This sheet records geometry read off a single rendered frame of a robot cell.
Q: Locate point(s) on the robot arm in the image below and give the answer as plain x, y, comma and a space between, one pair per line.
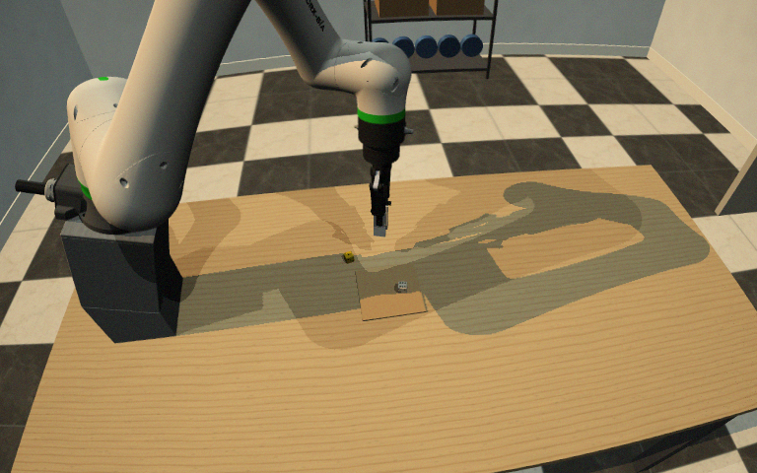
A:
135, 175

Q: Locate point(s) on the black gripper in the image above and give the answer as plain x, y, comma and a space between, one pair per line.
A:
380, 173

